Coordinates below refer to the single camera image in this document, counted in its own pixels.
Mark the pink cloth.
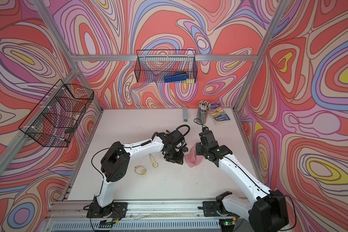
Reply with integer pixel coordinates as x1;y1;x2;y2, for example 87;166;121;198
184;143;204;168

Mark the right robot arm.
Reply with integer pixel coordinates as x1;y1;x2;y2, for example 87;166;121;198
196;127;289;232

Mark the black wire basket left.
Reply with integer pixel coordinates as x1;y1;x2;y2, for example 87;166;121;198
18;80;94;148

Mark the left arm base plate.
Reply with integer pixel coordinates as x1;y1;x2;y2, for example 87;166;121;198
83;201;128;219

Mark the yellow sticky notes block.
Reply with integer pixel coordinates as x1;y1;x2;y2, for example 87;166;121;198
186;78;196;84

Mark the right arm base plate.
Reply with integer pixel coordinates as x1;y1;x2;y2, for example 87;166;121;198
198;191;239;218

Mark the beige strap yellow dial watch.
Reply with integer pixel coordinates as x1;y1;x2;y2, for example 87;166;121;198
149;154;159;169

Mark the grey stapler on table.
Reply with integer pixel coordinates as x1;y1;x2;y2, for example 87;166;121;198
182;107;188;122

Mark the black wire basket back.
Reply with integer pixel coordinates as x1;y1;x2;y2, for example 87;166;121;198
134;49;198;83

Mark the beige looped watch left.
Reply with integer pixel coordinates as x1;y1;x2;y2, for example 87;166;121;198
134;165;147;176

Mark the black wire basket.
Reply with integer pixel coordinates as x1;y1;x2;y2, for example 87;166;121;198
134;49;198;83
18;80;94;148

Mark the blue stapler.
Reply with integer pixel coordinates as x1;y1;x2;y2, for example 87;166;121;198
164;72;189;83

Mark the colourful book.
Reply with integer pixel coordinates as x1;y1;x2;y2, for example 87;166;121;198
209;103;231;125

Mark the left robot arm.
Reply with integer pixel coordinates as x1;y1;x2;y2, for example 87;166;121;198
95;124;190;208

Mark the metal pencil cup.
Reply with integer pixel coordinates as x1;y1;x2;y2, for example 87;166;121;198
195;101;211;125

